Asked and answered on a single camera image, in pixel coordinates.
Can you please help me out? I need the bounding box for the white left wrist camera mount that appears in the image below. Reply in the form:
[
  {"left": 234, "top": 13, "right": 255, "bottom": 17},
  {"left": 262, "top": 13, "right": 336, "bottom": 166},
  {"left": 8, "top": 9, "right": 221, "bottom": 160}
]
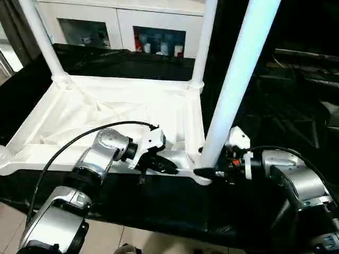
[{"left": 126, "top": 125, "right": 167, "bottom": 171}]

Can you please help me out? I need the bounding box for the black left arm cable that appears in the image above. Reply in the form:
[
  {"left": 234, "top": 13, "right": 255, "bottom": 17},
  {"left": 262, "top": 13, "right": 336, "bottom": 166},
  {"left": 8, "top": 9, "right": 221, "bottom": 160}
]
[{"left": 24, "top": 120, "right": 159, "bottom": 229}]

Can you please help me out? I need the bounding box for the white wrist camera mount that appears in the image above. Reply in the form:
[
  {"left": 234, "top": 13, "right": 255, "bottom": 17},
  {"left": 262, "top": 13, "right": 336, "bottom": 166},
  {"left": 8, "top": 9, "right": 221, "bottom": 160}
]
[
  {"left": 225, "top": 126, "right": 254, "bottom": 183},
  {"left": 126, "top": 125, "right": 167, "bottom": 171}
]

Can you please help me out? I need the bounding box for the white plastic table leg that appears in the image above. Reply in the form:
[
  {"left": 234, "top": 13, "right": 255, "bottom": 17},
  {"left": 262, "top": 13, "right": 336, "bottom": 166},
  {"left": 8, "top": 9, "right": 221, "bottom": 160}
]
[
  {"left": 189, "top": 0, "right": 219, "bottom": 92},
  {"left": 193, "top": 0, "right": 282, "bottom": 176},
  {"left": 17, "top": 0, "right": 73, "bottom": 89}
]

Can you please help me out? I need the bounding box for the grey curtain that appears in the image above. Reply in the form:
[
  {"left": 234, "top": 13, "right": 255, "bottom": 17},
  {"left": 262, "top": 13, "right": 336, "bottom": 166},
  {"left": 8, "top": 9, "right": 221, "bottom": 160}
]
[{"left": 0, "top": 0, "right": 44, "bottom": 62}]

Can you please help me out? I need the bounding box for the white cabinet with glass doors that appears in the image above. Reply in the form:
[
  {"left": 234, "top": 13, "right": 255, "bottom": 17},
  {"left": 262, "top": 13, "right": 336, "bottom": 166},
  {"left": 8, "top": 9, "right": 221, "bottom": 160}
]
[{"left": 33, "top": 0, "right": 208, "bottom": 60}]

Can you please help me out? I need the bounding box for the grey left robot foot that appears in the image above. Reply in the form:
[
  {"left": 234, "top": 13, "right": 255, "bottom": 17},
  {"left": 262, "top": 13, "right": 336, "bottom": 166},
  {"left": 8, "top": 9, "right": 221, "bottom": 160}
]
[{"left": 113, "top": 243, "right": 142, "bottom": 254}]

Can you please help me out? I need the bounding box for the black mat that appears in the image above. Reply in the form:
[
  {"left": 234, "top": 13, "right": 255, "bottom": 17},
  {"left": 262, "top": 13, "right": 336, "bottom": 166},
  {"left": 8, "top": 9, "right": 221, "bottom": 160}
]
[{"left": 0, "top": 42, "right": 339, "bottom": 252}]

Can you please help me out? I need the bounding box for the black metal bar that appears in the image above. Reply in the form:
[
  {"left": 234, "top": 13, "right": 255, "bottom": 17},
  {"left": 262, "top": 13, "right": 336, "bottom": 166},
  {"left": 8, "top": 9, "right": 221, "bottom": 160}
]
[{"left": 274, "top": 48, "right": 339, "bottom": 65}]

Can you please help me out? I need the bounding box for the white plastic table top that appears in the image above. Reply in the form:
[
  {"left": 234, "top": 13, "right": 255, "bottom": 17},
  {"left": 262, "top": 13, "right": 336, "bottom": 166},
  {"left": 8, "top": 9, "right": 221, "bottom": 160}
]
[{"left": 0, "top": 73, "right": 213, "bottom": 187}]

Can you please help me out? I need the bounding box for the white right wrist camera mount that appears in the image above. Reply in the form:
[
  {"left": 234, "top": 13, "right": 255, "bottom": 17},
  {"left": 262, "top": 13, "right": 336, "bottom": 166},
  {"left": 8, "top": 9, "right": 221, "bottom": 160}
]
[{"left": 225, "top": 126, "right": 254, "bottom": 183}]

